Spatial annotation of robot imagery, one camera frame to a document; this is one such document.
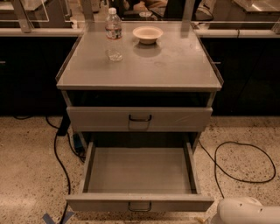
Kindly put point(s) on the grey drawer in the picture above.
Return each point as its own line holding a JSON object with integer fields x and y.
{"x": 166, "y": 177}
{"x": 117, "y": 119}

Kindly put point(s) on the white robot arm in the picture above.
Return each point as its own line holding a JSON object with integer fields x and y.
{"x": 243, "y": 210}

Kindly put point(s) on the grey drawer cabinet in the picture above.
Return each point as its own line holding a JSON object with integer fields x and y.
{"x": 174, "y": 72}

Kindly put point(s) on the grey top drawer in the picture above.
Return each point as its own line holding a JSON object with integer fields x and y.
{"x": 117, "y": 119}

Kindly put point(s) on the long counter with dark cabinets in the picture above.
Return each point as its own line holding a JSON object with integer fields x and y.
{"x": 31, "y": 64}

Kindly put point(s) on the clear plastic water bottle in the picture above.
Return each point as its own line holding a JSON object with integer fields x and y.
{"x": 114, "y": 36}

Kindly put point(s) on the beige paper bowl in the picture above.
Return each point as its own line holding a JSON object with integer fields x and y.
{"x": 147, "y": 34}

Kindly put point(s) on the black middle drawer handle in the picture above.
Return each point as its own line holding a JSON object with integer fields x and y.
{"x": 139, "y": 206}

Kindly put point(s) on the black drawer handle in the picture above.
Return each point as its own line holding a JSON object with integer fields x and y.
{"x": 139, "y": 206}
{"x": 140, "y": 120}

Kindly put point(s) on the black top drawer handle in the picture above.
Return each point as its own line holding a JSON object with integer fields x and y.
{"x": 140, "y": 120}

